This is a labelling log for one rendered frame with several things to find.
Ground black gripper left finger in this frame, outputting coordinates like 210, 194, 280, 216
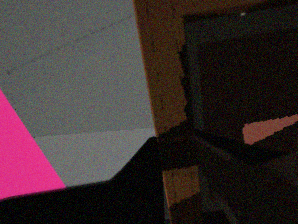
0, 136, 165, 224

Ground dark brown picture frame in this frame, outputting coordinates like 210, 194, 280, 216
132, 0, 298, 224

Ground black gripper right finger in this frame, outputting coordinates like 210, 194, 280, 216
195, 129, 298, 224

